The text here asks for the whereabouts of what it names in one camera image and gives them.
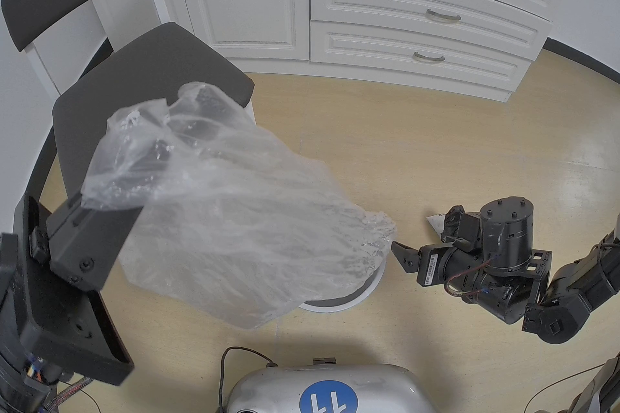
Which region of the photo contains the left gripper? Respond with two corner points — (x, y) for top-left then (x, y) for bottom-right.
(12, 192), (147, 388)

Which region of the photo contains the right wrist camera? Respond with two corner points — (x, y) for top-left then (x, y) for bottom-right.
(442, 205), (485, 253)

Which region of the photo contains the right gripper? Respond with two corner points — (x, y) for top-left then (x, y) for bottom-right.
(391, 241), (491, 301)

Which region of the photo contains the white trash bin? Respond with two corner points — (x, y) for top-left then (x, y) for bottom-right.
(291, 227), (387, 313)

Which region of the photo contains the black cable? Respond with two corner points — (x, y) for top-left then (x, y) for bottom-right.
(525, 353), (620, 413)
(220, 345), (278, 413)

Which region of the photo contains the crumpled white paper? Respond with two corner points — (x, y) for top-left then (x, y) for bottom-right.
(426, 213), (447, 241)

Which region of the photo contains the clear plastic bag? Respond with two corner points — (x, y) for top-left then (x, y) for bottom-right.
(80, 81), (398, 331)

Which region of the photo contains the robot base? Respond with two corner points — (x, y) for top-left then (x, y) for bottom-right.
(227, 357), (440, 413)

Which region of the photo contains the black and white chair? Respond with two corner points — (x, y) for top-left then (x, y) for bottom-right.
(1, 0), (255, 213)

